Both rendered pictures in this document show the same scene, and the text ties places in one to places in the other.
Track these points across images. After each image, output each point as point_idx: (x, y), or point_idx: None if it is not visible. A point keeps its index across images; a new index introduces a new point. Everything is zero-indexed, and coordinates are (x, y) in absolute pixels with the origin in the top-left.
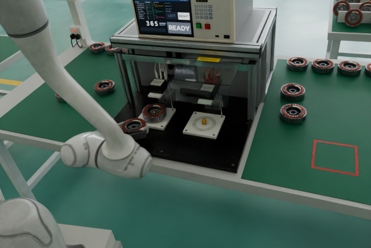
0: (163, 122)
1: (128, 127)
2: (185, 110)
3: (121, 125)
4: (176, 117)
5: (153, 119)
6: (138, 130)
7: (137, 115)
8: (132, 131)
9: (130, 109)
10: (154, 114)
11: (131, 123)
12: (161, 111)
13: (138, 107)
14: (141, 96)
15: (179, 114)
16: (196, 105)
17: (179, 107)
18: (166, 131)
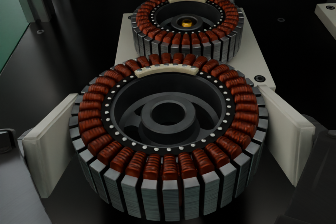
0: (249, 60)
1: (120, 124)
2: (271, 9)
3: (74, 121)
4: (272, 37)
5: (214, 53)
6: (326, 145)
7: (102, 59)
8: (333, 189)
9: (53, 41)
10: (197, 31)
11: (130, 94)
12: (229, 12)
13: (86, 30)
14: None
15: (266, 23)
16: None
17: (241, 5)
18: (292, 99)
